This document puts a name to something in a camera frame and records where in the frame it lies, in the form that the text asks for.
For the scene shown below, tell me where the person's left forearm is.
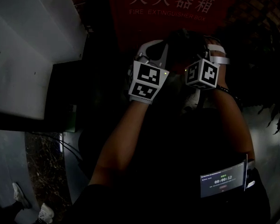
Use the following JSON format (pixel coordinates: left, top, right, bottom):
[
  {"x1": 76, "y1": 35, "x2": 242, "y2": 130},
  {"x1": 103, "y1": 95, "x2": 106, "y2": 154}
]
[{"x1": 91, "y1": 101, "x2": 153, "y2": 187}]

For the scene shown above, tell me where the white right hand strap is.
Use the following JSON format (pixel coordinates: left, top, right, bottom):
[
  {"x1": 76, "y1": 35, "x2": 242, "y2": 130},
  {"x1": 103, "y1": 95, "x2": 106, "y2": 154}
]
[{"x1": 207, "y1": 44, "x2": 231, "y2": 66}]

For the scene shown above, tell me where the person's black shirt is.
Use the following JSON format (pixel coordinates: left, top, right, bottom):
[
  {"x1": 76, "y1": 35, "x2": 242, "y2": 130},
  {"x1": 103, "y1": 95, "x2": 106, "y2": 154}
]
[{"x1": 70, "y1": 167, "x2": 271, "y2": 224}]

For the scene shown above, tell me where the white left wrist strap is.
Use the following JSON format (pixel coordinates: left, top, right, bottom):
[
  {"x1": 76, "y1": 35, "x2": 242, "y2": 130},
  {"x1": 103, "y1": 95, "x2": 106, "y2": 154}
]
[{"x1": 129, "y1": 96, "x2": 154, "y2": 105}]

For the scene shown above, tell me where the black wrist bracelet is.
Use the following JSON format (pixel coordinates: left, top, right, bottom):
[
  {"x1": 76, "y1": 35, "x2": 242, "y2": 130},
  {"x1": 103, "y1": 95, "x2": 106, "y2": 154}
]
[{"x1": 217, "y1": 84, "x2": 244, "y2": 105}]

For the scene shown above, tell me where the person's white sneaker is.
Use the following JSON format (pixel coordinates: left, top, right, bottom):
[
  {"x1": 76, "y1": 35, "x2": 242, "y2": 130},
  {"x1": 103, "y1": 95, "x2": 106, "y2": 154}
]
[{"x1": 182, "y1": 87, "x2": 202, "y2": 117}]

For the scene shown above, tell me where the person's right forearm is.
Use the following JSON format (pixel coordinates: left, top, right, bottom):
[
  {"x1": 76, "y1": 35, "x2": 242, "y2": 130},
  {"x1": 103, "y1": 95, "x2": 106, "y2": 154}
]
[{"x1": 211, "y1": 89, "x2": 255, "y2": 163}]

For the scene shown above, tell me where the black cable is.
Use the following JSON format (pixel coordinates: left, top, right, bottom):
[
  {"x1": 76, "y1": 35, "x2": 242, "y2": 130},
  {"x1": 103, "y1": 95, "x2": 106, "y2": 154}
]
[{"x1": 31, "y1": 131, "x2": 84, "y2": 161}]

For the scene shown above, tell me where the red fire extinguisher box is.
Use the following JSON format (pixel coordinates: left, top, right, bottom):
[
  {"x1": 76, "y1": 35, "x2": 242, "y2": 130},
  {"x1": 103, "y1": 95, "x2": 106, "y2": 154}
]
[{"x1": 106, "y1": 0, "x2": 238, "y2": 72}]

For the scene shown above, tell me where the person's right hand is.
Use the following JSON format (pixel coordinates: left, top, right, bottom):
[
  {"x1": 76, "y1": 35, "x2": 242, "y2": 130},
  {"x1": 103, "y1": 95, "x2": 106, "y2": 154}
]
[{"x1": 203, "y1": 37, "x2": 227, "y2": 86}]

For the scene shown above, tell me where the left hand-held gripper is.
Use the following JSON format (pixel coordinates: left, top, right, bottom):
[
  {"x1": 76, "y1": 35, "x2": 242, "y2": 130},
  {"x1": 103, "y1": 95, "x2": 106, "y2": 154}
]
[{"x1": 128, "y1": 39, "x2": 170, "y2": 102}]

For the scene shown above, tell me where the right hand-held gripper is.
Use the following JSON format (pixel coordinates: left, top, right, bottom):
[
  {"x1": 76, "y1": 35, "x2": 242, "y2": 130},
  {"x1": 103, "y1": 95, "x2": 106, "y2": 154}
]
[{"x1": 185, "y1": 47, "x2": 220, "y2": 91}]

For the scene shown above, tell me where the black timer display phone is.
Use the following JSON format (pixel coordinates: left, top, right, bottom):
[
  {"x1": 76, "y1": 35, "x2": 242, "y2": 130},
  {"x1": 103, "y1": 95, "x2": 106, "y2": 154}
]
[{"x1": 200, "y1": 160, "x2": 247, "y2": 199}]

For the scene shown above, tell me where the green leafy plant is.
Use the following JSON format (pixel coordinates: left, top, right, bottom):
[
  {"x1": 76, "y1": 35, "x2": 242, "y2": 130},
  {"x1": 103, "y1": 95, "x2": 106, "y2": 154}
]
[{"x1": 224, "y1": 20, "x2": 280, "y2": 135}]

